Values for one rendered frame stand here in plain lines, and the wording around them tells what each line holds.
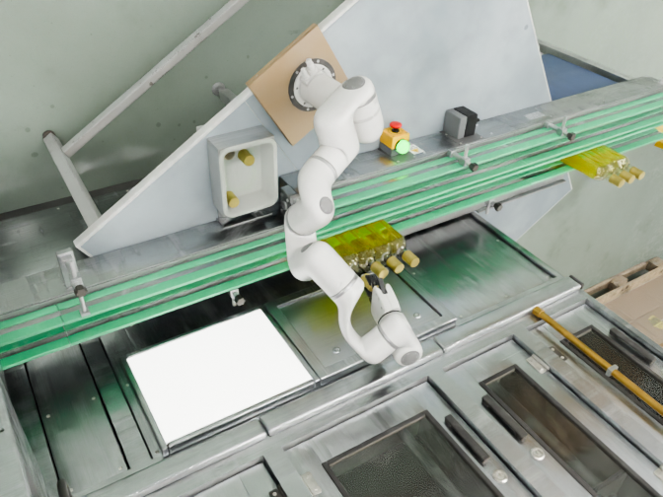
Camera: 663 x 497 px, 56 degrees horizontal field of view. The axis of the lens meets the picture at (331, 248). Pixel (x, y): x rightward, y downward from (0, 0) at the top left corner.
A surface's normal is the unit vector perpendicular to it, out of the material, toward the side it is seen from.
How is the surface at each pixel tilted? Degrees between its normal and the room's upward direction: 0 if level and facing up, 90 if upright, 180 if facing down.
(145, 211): 0
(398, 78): 0
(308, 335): 90
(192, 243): 90
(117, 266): 90
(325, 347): 90
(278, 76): 0
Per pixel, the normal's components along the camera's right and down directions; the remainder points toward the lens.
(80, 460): 0.03, -0.80
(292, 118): 0.52, 0.52
